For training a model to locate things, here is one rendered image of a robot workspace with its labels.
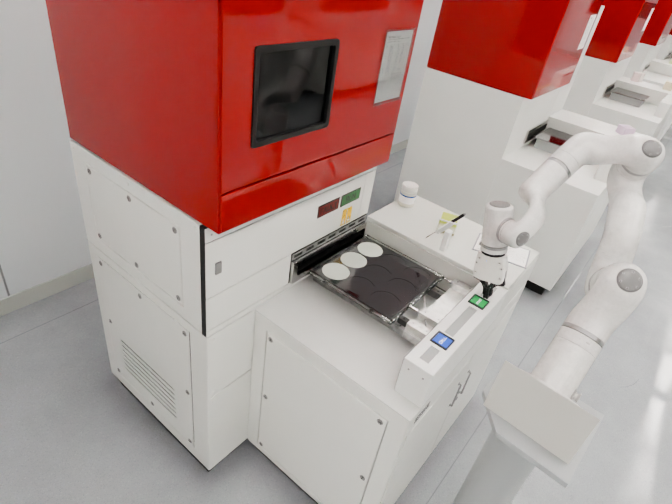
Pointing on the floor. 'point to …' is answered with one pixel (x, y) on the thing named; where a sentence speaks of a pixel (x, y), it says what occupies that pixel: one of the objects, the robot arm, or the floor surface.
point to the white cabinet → (349, 418)
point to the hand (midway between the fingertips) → (487, 291)
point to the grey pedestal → (514, 461)
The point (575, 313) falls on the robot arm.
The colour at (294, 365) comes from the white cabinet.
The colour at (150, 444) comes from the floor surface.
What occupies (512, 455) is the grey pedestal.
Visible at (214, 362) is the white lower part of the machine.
